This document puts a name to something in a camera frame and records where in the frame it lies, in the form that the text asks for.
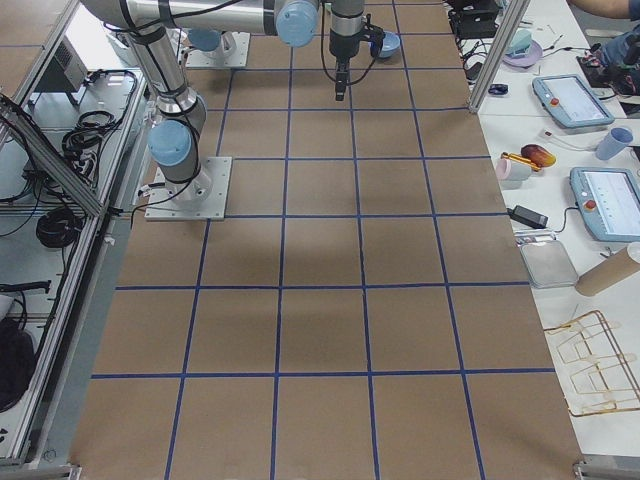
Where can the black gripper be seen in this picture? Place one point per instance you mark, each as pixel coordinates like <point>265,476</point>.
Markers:
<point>343,50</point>

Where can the blue bowl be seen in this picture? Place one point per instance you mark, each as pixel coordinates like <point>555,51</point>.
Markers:
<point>390,46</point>

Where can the black equipment box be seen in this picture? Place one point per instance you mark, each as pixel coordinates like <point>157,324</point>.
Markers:
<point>473,25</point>

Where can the purple plate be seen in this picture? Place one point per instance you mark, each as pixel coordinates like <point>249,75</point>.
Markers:
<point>529,58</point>

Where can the pink cup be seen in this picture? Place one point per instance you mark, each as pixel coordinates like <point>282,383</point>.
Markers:
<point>511,170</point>

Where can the red mango toy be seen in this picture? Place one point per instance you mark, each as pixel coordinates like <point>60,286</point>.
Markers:
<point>538,155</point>

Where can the upper teach pendant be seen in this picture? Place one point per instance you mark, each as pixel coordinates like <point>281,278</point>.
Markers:
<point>571,102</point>

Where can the teach pendant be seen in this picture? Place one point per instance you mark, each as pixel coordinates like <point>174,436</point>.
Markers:
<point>571,102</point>
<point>608,200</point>

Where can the black power adapter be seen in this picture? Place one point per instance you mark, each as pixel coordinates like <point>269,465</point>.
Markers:
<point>527,217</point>

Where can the grey control box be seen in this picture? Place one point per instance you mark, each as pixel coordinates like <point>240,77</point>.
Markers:
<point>65,72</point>

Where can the light blue cup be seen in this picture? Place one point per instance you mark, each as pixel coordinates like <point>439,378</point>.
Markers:
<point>613,143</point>

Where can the silver metal tray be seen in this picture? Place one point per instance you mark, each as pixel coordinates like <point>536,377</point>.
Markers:
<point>548,265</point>

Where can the lower teach pendant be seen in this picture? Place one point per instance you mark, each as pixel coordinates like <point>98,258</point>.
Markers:
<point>608,200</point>

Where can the cardboard tube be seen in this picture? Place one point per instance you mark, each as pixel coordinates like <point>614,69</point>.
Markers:
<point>614,269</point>

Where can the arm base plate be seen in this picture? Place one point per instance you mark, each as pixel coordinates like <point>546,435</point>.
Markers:
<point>196,59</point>
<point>204,198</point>

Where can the aluminium frame post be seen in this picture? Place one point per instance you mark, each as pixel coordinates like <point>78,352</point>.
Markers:
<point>511,19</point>

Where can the gold wire rack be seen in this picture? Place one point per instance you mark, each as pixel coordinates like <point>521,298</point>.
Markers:
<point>595,372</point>

